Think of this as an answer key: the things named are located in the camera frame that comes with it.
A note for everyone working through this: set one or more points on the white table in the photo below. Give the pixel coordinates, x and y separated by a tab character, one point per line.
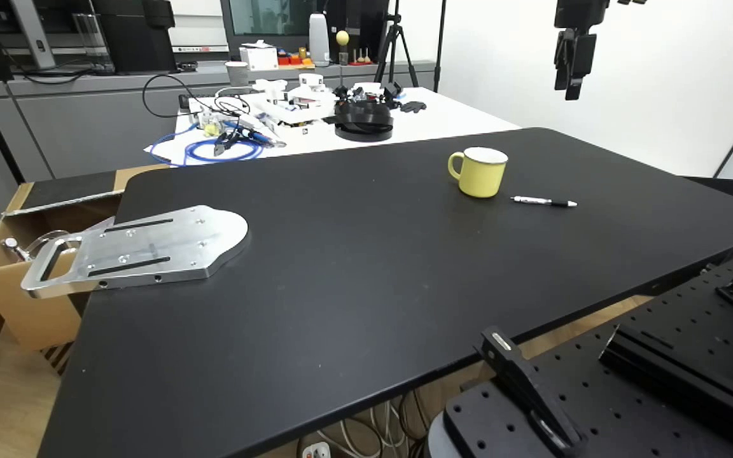
458	117

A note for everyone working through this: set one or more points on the white square container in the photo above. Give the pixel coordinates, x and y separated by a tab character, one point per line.
258	57

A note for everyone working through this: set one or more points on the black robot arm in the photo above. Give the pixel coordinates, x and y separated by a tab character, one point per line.
580	10

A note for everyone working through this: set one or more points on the yellow mug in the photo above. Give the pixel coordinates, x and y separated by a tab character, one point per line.
481	179

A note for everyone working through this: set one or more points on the white cylindrical bottle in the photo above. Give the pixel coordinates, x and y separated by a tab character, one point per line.
318	38

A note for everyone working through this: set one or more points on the tan round knob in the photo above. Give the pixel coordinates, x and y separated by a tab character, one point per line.
341	38

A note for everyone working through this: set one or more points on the black round device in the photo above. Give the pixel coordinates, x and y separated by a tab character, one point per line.
365	117

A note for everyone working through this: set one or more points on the small red objects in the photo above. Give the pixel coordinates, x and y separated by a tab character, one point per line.
291	58

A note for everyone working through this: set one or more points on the black and white pen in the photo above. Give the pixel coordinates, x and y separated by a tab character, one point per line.
546	202

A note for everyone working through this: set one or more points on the dark computer monitor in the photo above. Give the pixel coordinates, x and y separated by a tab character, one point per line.
272	15

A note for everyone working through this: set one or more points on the silver metal mounting plate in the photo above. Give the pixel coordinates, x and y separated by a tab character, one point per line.
164	245

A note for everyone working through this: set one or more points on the grey cabinet counter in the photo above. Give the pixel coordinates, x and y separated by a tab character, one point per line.
62	127

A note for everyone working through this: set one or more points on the thin black pole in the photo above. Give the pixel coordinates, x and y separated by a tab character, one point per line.
439	42

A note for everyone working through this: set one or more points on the black screen panel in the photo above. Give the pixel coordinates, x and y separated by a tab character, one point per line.
133	34

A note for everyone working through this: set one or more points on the black clamp bracket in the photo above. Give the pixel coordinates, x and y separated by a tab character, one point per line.
523	383

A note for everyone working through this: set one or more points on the black camera tripod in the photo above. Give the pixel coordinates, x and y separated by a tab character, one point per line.
396	34

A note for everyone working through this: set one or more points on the grey monitor stand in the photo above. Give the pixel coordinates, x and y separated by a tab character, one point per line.
33	38

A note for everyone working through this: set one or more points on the brown cardboard box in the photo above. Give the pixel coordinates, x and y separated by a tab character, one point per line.
25	318

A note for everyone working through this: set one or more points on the thick black breadboard block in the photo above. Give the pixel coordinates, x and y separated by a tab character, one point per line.
697	331

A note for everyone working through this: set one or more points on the black perforated breadboard plate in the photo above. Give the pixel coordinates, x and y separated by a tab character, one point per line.
636	423

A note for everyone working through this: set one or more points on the black flat pad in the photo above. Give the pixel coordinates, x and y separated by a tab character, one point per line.
70	191

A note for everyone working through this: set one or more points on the white electronics pile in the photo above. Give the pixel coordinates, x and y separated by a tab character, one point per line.
299	104

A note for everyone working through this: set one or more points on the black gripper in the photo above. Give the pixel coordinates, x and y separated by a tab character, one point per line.
575	51

